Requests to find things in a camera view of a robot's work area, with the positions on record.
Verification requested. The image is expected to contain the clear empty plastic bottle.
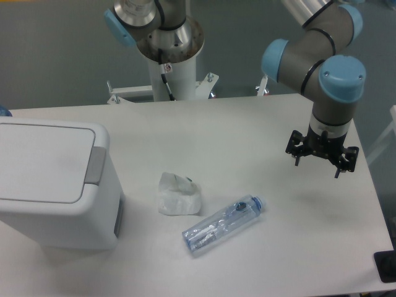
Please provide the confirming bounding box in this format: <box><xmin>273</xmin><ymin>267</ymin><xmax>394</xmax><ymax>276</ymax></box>
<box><xmin>182</xmin><ymin>195</ymin><xmax>267</xmax><ymax>257</ymax></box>

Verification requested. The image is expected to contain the white plastic trash can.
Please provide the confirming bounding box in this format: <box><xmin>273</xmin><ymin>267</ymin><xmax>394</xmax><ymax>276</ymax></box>
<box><xmin>1</xmin><ymin>117</ymin><xmax>124</xmax><ymax>250</ymax></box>

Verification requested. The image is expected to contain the crumpled white plastic bag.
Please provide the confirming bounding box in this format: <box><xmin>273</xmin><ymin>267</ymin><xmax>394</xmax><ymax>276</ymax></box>
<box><xmin>158</xmin><ymin>172</ymin><xmax>202</xmax><ymax>216</ymax></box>

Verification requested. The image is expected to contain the black clamp at table corner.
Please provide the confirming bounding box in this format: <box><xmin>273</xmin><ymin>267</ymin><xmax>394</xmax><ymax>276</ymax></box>
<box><xmin>374</xmin><ymin>250</ymin><xmax>395</xmax><ymax>283</ymax></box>

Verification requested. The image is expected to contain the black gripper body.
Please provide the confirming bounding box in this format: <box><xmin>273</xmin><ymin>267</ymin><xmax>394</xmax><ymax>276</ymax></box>
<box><xmin>301</xmin><ymin>124</ymin><xmax>347</xmax><ymax>160</ymax></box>

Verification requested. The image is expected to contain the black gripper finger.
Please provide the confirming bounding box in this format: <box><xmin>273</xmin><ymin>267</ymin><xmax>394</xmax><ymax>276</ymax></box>
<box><xmin>330</xmin><ymin>146</ymin><xmax>359</xmax><ymax>178</ymax></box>
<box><xmin>285</xmin><ymin>130</ymin><xmax>308</xmax><ymax>166</ymax></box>

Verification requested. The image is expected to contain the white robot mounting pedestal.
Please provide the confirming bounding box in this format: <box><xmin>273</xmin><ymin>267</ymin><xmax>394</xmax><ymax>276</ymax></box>
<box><xmin>107</xmin><ymin>54</ymin><xmax>219</xmax><ymax>104</ymax></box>

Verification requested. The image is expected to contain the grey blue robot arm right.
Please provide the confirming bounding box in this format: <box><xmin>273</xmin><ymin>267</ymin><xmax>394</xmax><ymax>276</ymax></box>
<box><xmin>261</xmin><ymin>1</ymin><xmax>366</xmax><ymax>173</ymax></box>

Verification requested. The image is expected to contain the white trash can lid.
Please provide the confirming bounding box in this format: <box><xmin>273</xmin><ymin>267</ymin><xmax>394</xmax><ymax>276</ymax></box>
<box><xmin>1</xmin><ymin>119</ymin><xmax>110</xmax><ymax>204</ymax></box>

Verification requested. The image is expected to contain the blue object at left edge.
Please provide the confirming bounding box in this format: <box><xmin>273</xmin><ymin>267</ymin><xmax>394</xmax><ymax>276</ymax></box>
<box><xmin>0</xmin><ymin>105</ymin><xmax>13</xmax><ymax>117</ymax></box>

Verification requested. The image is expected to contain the white frame at right edge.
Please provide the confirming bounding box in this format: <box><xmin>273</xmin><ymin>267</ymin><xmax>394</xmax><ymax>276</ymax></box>
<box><xmin>366</xmin><ymin>105</ymin><xmax>395</xmax><ymax>166</ymax></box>

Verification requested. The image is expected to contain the black cable on pedestal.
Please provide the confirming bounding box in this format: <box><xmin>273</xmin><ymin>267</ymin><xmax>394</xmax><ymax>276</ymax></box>
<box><xmin>157</xmin><ymin>48</ymin><xmax>176</xmax><ymax>102</ymax></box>

